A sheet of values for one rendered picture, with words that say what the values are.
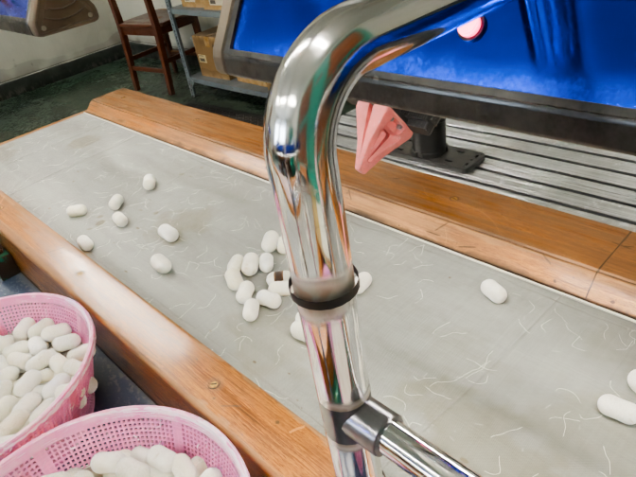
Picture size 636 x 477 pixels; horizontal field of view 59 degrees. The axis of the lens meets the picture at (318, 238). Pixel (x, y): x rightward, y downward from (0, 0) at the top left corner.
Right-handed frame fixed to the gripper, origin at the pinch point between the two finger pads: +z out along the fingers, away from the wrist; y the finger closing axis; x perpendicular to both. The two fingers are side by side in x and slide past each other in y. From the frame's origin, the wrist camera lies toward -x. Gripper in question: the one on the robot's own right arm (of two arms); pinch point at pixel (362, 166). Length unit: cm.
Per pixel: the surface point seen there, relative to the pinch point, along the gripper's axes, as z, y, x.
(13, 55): -33, -448, 103
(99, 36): -84, -449, 154
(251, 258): 15.8, -9.1, -0.7
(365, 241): 7.3, -1.3, 9.1
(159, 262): 21.6, -19.2, -5.5
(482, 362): 14.4, 21.5, 3.1
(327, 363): 16.4, 29.4, -32.5
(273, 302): 18.9, -1.0, -2.4
